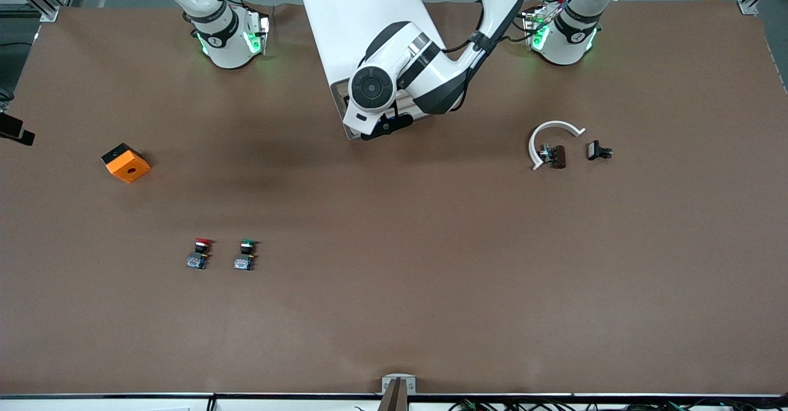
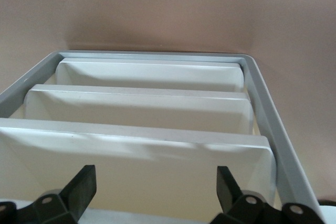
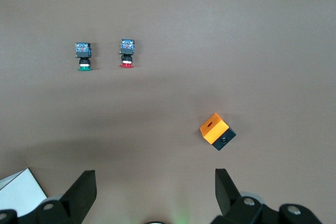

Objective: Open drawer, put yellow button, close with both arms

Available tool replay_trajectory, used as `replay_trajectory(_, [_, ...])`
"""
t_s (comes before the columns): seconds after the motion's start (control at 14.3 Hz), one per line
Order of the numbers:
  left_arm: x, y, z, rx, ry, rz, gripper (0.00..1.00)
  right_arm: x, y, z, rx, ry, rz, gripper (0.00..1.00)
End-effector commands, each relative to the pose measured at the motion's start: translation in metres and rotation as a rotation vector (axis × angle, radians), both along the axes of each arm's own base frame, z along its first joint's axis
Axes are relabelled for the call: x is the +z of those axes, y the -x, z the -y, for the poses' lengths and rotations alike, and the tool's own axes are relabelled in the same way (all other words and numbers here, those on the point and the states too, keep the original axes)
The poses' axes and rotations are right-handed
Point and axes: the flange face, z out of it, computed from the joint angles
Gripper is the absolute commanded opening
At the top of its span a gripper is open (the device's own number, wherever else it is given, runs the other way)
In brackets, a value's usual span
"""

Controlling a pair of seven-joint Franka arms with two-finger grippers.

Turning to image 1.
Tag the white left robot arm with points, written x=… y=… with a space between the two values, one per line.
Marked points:
x=443 y=72

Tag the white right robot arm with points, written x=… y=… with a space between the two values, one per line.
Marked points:
x=225 y=45

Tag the white drawer cabinet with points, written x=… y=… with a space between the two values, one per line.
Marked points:
x=345 y=17

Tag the green push button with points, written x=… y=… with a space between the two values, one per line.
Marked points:
x=245 y=257

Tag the red push button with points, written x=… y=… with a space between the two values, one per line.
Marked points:
x=198 y=256

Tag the orange box with hole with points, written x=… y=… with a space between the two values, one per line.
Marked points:
x=129 y=168

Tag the brown paper table cover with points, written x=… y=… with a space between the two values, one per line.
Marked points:
x=394 y=275

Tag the small brown metal component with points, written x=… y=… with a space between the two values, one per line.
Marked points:
x=559 y=156

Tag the small black clip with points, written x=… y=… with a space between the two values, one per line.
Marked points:
x=594 y=150

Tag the grey metal bracket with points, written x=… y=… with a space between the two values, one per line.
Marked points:
x=386 y=385

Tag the grey camera pole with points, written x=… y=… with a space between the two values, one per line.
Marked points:
x=394 y=399

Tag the white table edge rail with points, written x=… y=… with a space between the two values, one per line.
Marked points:
x=92 y=403

